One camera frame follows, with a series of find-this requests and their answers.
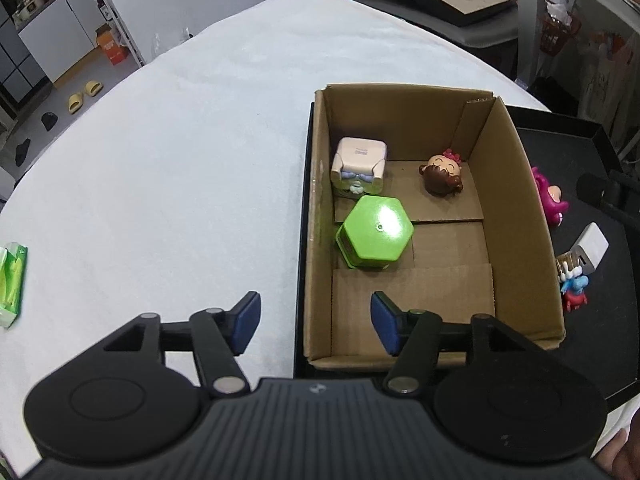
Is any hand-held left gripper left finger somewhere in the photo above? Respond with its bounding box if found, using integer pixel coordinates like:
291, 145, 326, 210
102, 290, 262, 397

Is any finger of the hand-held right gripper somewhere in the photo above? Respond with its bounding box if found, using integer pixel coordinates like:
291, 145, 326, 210
577, 170, 640, 223

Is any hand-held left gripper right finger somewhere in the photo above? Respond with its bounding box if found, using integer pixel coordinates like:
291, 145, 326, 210
370, 290, 533, 397

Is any pink bear toy figure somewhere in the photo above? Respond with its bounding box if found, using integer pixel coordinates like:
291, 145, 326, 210
530, 166, 570, 228

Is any white charger adapter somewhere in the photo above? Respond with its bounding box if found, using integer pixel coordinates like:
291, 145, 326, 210
567, 222, 610, 275

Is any brown cardboard box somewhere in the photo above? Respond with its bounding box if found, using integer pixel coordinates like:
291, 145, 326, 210
302, 84, 567, 372

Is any green hexagonal container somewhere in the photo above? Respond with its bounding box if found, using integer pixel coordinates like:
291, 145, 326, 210
335, 195, 416, 270

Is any blue and red toy figure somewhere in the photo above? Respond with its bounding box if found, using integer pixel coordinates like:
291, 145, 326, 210
556, 255, 591, 313

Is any black tray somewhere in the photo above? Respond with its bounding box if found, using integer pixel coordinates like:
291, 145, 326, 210
294, 101, 633, 406

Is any brown-haired doll figure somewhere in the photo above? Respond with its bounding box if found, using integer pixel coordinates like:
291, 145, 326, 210
419, 149, 465, 197

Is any beige cube toy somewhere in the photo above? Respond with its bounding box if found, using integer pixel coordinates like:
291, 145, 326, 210
331, 136, 390, 200

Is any cream tote bag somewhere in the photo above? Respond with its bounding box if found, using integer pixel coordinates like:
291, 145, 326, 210
577, 30, 640, 126

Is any red basket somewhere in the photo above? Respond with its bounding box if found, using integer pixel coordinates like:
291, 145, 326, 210
540, 7, 583, 56

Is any curved black-top desk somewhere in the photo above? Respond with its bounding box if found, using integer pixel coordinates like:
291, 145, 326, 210
515, 0, 640, 86

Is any grey chair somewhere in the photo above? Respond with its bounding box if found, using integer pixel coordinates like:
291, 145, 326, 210
350, 0, 518, 51

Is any green tissue packet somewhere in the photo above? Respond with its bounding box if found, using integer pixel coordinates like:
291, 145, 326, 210
0, 242, 28, 330

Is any crumpled clear plastic bag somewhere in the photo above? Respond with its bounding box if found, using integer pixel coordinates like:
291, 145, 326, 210
152, 27, 193, 56

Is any orange cardboard box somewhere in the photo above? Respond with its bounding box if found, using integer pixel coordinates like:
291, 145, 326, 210
95, 24, 128, 66

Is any white metal rack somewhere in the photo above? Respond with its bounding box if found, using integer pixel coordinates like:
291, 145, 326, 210
92, 0, 146, 68

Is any white kitchen cabinet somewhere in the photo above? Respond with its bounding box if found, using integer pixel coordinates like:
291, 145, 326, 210
0, 0, 126, 91

